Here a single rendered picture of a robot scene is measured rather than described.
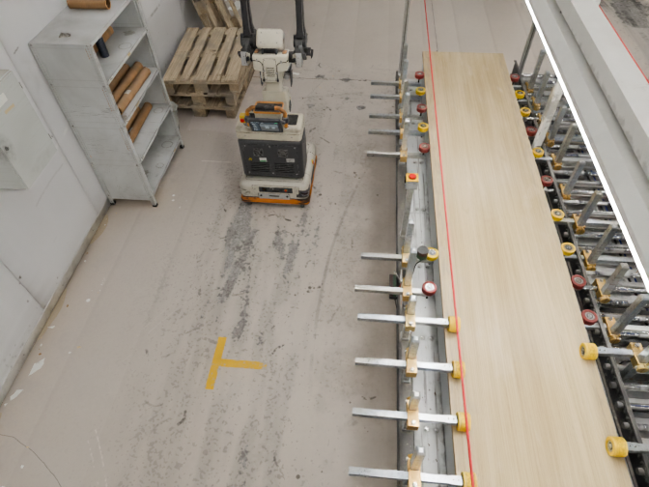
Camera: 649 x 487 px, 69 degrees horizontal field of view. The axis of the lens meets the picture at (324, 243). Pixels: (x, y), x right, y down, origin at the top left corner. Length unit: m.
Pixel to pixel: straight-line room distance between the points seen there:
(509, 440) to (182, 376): 2.17
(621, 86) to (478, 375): 1.56
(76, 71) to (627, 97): 3.46
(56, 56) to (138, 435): 2.63
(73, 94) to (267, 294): 2.07
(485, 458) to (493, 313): 0.75
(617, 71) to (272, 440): 2.69
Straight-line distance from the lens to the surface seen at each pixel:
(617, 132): 1.32
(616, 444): 2.48
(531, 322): 2.72
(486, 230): 3.04
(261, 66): 3.99
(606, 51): 1.46
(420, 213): 3.45
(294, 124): 3.90
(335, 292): 3.71
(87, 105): 4.11
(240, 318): 3.65
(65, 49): 3.90
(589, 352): 2.65
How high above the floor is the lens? 3.06
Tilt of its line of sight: 50 degrees down
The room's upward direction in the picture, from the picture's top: 2 degrees counter-clockwise
